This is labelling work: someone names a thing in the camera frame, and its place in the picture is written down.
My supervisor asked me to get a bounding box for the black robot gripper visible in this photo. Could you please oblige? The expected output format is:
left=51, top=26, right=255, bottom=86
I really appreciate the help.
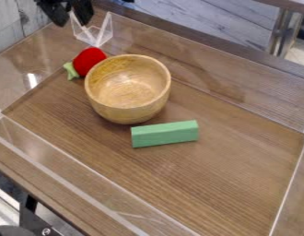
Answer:
left=35, top=0, right=95, bottom=27

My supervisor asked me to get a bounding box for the red plush strawberry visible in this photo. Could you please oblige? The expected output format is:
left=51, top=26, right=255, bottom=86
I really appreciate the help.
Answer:
left=63, top=47, right=107, bottom=80

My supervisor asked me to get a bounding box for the wooden bowl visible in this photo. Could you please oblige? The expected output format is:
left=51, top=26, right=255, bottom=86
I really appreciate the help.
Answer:
left=85, top=54, right=172, bottom=124

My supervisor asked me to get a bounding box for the green rectangular block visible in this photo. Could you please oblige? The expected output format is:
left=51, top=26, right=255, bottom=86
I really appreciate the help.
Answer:
left=131, top=120, right=200, bottom=148

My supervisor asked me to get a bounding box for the metal table leg background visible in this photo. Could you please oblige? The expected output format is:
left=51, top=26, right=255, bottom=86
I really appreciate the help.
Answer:
left=267, top=9, right=304, bottom=58

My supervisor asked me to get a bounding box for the black table leg clamp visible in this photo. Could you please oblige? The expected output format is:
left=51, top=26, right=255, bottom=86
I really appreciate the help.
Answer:
left=0, top=195, right=64, bottom=236

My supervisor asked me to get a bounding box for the clear acrylic corner bracket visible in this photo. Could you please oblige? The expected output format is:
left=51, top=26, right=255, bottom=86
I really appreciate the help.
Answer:
left=69, top=12, right=113, bottom=48

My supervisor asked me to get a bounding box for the clear acrylic tray wall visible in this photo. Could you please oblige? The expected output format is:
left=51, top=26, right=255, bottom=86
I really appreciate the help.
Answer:
left=0, top=113, right=200, bottom=236

